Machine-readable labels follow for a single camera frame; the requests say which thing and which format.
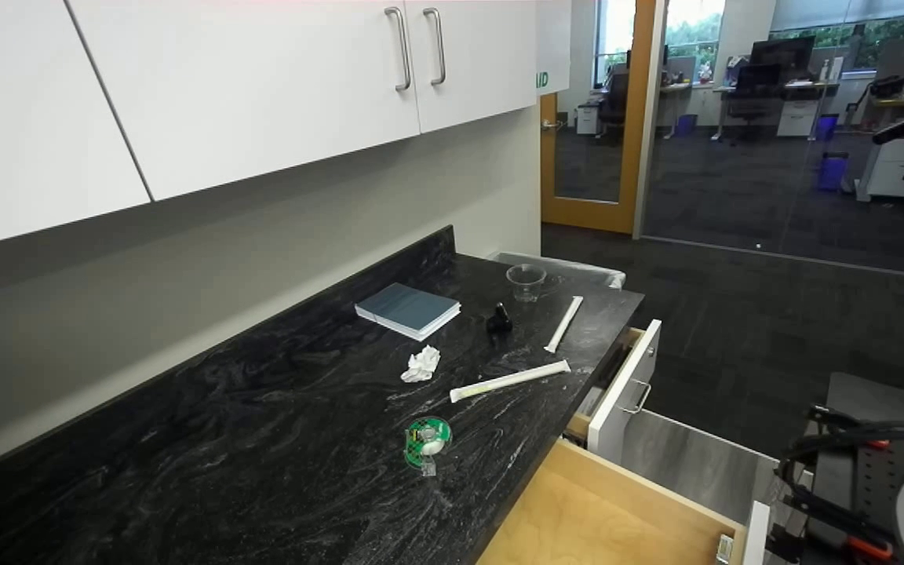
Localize partly open white drawer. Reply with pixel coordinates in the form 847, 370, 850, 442
566, 320, 662, 463

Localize open wooden drawer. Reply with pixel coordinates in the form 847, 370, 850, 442
476, 441, 761, 565

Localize small black clip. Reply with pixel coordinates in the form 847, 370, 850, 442
486, 306, 515, 341

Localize clear glass bowl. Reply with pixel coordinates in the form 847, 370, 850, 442
504, 262, 545, 300

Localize wooden door frame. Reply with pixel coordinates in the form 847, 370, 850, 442
536, 0, 666, 240

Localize crumpled white paper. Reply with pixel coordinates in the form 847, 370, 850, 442
402, 346, 438, 383

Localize blue grey book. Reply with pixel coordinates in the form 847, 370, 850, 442
354, 284, 461, 341

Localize green Scotch tape dispenser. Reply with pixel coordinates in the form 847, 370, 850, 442
402, 417, 454, 477

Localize short white stick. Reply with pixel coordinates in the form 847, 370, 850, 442
542, 296, 583, 356

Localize white upper cabinets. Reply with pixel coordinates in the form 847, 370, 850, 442
0, 0, 571, 241

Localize long white stick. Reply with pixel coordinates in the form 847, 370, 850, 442
447, 362, 571, 404

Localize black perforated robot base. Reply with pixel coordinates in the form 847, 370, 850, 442
764, 375, 904, 565

